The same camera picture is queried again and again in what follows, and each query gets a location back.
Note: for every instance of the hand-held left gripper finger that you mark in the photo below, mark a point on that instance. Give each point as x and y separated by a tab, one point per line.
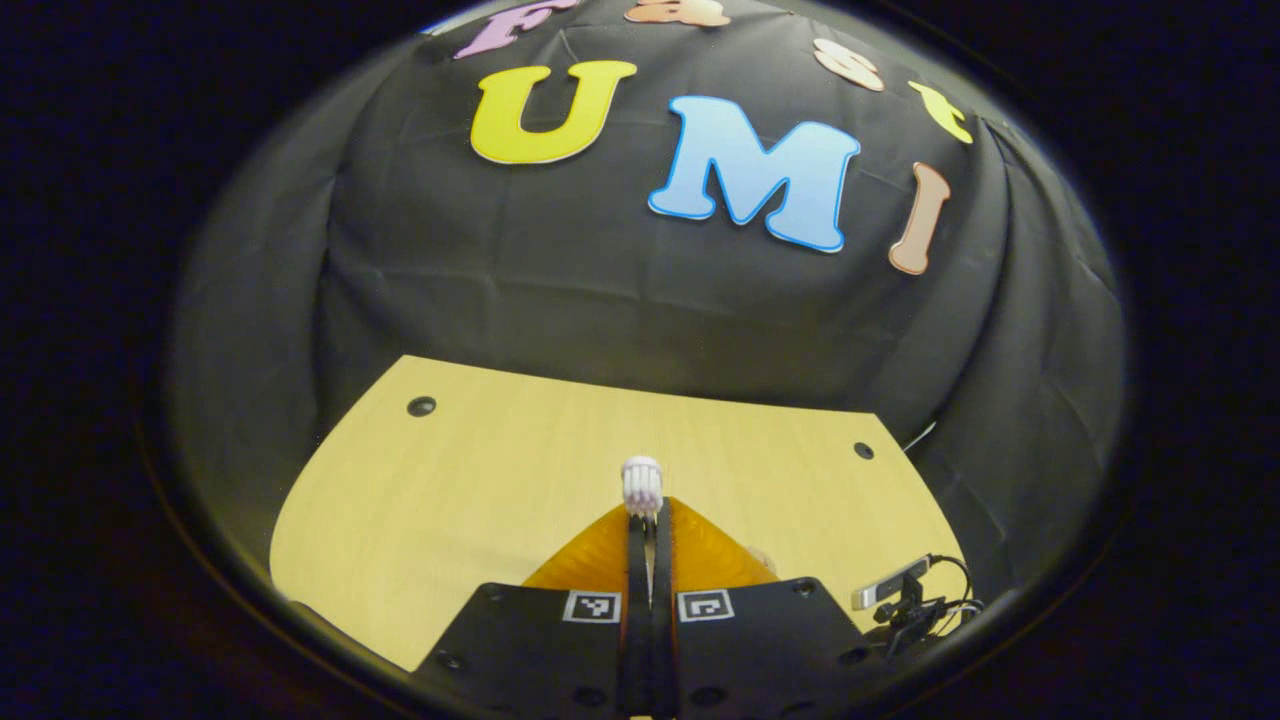
662	620
637	620

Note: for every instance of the pale pink toothbrush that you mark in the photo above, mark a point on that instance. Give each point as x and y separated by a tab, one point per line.
641	483

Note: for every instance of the silver camera on black stand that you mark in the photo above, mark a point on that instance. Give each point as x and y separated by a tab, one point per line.
892	592

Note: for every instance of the black backdrop cloth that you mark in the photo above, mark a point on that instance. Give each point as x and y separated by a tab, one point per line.
600	300

